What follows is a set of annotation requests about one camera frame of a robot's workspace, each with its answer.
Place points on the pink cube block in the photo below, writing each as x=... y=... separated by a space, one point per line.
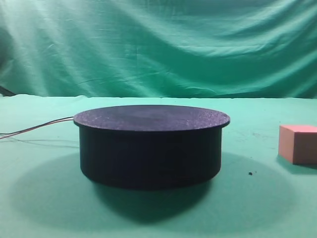
x=298 y=144

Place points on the black round turntable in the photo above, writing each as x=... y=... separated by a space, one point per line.
x=150 y=147

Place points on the green cloth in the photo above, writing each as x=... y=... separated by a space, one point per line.
x=255 y=60

